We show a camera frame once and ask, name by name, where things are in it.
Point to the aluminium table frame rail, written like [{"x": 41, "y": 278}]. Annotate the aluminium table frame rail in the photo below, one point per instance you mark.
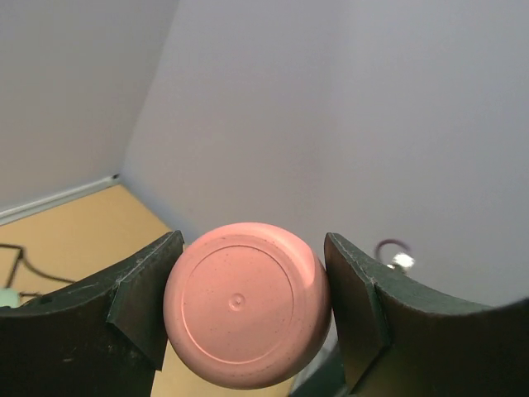
[{"x": 25, "y": 210}]

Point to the red plastic cup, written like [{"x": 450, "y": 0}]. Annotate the red plastic cup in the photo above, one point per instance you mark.
[{"x": 247, "y": 305}]

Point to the green plastic cup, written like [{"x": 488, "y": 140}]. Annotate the green plastic cup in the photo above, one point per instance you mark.
[{"x": 9, "y": 298}]

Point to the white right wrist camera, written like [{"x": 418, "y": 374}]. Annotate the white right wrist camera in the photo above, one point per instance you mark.
[{"x": 402, "y": 262}]

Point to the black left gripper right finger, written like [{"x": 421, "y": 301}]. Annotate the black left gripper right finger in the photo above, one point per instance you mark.
[{"x": 399, "y": 337}]

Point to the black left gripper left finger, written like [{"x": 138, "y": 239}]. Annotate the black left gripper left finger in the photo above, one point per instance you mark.
[{"x": 101, "y": 336}]

